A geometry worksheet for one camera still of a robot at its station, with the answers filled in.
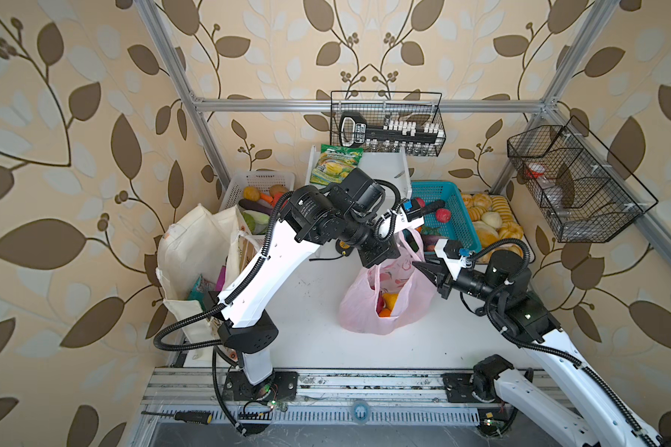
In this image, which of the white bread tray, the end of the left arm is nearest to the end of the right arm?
the end of the left arm

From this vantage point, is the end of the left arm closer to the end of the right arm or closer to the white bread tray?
the end of the right arm

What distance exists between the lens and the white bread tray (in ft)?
3.40
